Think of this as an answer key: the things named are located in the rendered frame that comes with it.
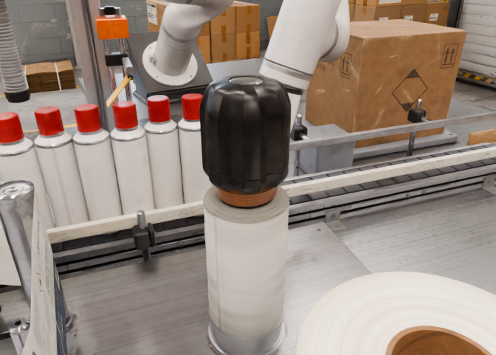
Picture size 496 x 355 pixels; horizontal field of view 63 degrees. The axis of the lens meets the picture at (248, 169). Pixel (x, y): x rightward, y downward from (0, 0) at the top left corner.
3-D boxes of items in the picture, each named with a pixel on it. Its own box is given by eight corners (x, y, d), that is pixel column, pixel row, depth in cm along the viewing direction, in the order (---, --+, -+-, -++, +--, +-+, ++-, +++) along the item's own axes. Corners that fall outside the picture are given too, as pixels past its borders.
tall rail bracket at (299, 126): (301, 199, 84) (306, 125, 77) (286, 184, 90) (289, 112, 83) (314, 197, 85) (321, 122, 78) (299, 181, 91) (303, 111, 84)
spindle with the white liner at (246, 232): (221, 373, 43) (209, 100, 30) (200, 313, 51) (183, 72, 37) (297, 349, 46) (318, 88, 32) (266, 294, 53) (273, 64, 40)
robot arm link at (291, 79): (255, 54, 68) (249, 71, 69) (277, 65, 61) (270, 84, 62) (297, 67, 72) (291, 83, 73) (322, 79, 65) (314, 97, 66)
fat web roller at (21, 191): (30, 343, 47) (-19, 203, 38) (34, 314, 50) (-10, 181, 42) (73, 332, 48) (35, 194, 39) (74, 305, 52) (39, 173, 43)
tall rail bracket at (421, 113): (418, 176, 93) (433, 107, 86) (398, 163, 100) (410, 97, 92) (429, 174, 94) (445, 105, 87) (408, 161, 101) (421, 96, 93)
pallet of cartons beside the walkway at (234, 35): (261, 94, 438) (263, 4, 398) (189, 106, 402) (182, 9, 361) (214, 71, 532) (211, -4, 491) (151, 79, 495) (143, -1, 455)
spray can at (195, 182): (184, 218, 69) (173, 101, 60) (185, 201, 74) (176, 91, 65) (214, 216, 70) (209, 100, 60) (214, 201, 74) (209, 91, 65)
